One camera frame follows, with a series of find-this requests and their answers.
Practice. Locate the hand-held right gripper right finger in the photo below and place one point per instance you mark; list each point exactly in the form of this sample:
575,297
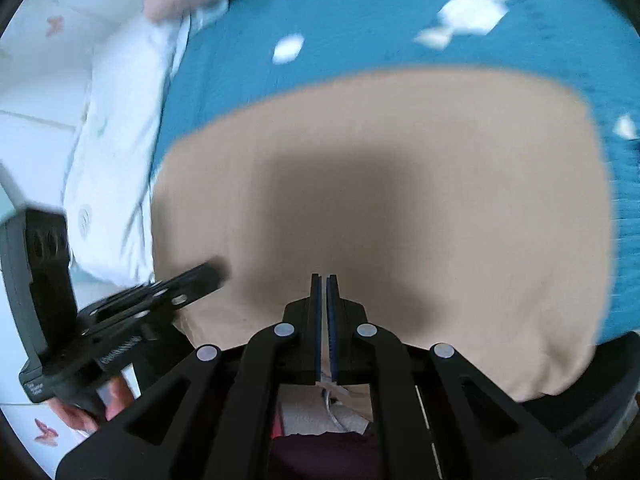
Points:
331,330

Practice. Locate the tan button-up jacket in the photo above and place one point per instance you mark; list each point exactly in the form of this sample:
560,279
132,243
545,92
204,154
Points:
450,260

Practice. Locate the white pillow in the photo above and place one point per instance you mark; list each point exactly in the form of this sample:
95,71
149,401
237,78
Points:
120,135

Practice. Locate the person's left hand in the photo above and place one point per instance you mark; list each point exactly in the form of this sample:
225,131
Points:
120,397

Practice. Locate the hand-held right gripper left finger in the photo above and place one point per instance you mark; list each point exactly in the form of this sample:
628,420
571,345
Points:
316,330

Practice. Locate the white cloth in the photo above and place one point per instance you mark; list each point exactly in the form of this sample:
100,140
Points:
310,410

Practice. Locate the maroon cloth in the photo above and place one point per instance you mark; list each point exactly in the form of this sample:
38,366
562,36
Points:
325,455

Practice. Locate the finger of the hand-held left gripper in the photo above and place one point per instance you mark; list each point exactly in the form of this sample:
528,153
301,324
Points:
170,292

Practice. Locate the teal quilted bed mat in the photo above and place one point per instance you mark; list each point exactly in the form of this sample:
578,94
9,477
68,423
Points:
375,25

